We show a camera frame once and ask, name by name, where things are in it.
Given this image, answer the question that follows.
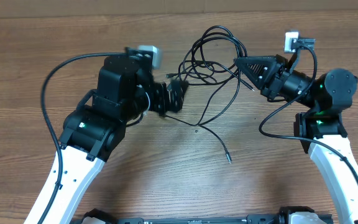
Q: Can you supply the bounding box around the black USB cable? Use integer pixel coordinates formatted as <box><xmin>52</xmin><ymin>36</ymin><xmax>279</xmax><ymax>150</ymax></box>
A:
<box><xmin>163</xmin><ymin>24</ymin><xmax>256</xmax><ymax>165</ymax></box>

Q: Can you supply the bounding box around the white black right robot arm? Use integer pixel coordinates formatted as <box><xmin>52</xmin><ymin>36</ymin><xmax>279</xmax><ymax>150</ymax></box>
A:
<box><xmin>235</xmin><ymin>45</ymin><xmax>358</xmax><ymax>223</ymax></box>

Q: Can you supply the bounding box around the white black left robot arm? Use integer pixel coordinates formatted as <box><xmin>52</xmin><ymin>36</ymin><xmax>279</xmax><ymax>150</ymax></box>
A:
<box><xmin>25</xmin><ymin>45</ymin><xmax>189</xmax><ymax>223</ymax></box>

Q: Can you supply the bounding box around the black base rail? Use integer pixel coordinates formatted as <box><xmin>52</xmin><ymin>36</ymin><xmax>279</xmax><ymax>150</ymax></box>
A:
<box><xmin>70</xmin><ymin>205</ymin><xmax>334</xmax><ymax>224</ymax></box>

